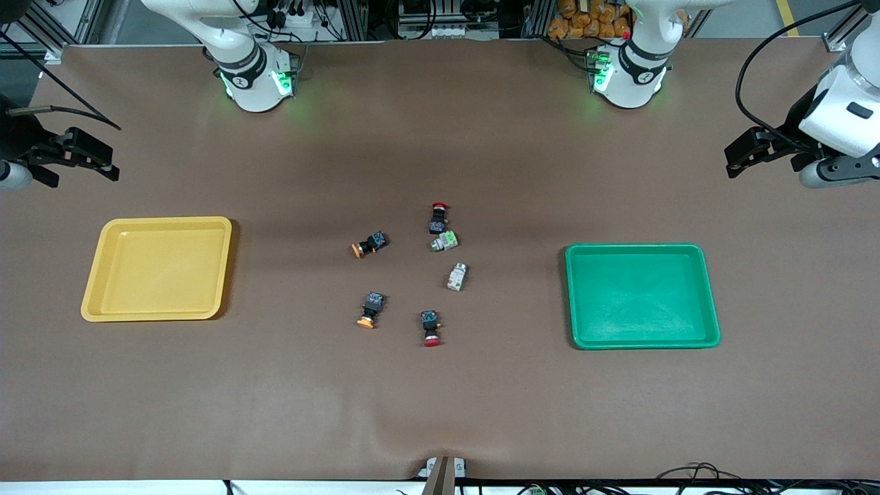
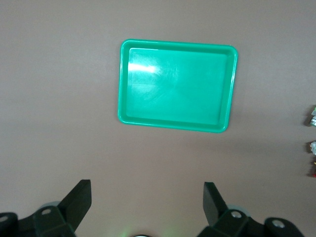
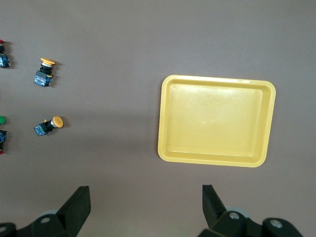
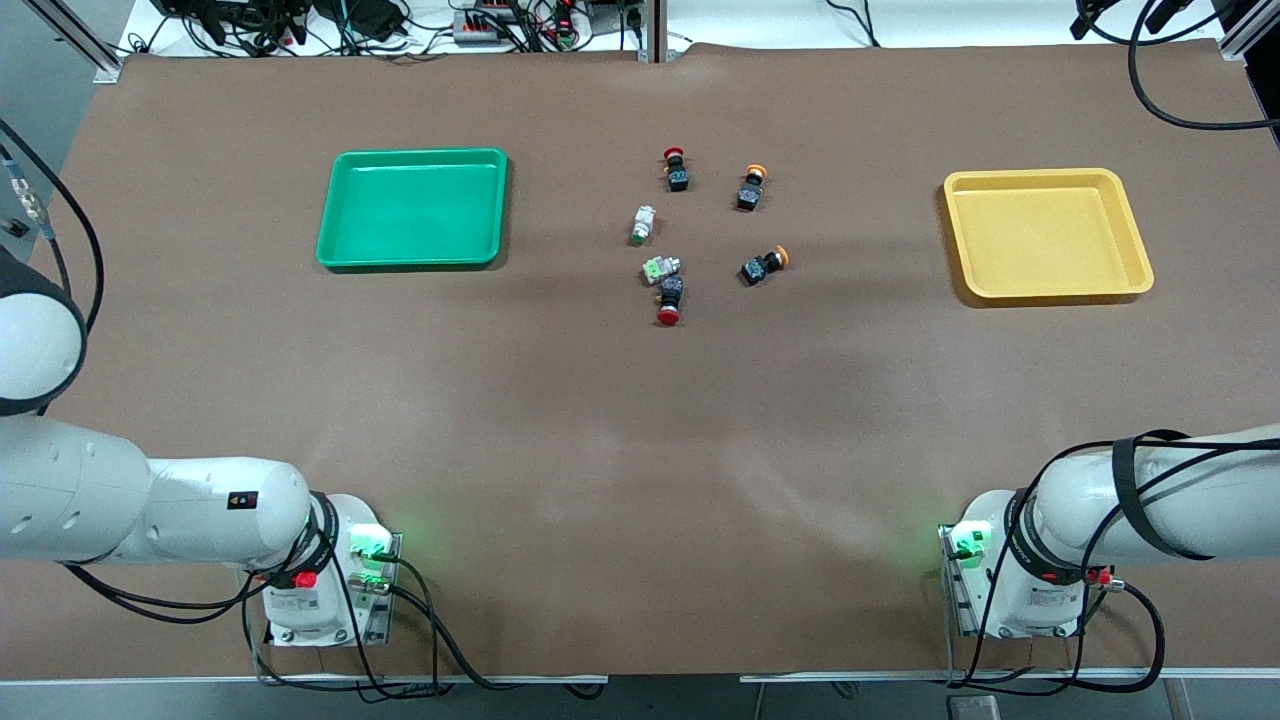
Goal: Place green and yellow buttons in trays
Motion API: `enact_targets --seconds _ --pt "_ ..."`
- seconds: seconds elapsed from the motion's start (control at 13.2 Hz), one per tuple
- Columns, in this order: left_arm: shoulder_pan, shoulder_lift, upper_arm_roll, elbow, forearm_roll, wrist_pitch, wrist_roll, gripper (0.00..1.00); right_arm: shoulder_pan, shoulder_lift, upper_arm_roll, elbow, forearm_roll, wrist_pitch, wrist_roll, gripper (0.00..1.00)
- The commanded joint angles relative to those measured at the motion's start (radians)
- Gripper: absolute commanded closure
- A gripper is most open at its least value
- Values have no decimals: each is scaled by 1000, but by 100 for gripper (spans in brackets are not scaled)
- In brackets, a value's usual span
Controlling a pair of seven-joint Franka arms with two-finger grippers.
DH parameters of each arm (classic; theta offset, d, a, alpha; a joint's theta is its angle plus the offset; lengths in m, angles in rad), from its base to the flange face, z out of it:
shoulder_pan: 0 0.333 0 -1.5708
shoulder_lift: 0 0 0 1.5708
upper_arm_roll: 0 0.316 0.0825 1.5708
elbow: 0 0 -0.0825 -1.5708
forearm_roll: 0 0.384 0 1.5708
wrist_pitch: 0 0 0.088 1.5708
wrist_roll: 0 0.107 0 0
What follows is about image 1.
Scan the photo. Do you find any brown table mat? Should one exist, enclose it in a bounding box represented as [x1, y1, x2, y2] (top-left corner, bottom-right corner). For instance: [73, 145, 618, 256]
[0, 38, 880, 482]

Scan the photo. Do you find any black cable bundle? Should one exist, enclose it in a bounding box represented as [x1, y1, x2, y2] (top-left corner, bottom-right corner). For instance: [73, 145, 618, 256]
[653, 462, 764, 495]

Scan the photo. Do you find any pile of orange packages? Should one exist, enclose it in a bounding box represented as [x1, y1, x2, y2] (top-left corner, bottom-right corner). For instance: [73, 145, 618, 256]
[548, 0, 632, 40]

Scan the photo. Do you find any yellow plastic tray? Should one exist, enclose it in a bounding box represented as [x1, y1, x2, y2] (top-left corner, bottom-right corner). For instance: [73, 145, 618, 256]
[80, 217, 233, 322]

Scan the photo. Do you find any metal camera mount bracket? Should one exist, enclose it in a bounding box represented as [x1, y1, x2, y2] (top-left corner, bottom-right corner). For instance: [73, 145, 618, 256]
[418, 456, 468, 495]

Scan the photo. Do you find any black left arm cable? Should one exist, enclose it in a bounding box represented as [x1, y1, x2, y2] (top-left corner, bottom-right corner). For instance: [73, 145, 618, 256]
[735, 0, 880, 150]

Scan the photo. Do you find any white power strip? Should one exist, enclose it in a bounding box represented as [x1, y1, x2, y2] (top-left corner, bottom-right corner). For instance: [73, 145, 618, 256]
[272, 7, 324, 43]

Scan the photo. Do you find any green plastic tray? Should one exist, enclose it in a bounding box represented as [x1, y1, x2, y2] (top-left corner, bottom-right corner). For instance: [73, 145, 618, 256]
[564, 243, 721, 350]

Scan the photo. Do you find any yellow mushroom pushbutton switch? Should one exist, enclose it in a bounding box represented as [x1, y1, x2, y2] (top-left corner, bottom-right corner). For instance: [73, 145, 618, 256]
[351, 232, 390, 259]
[356, 291, 386, 329]

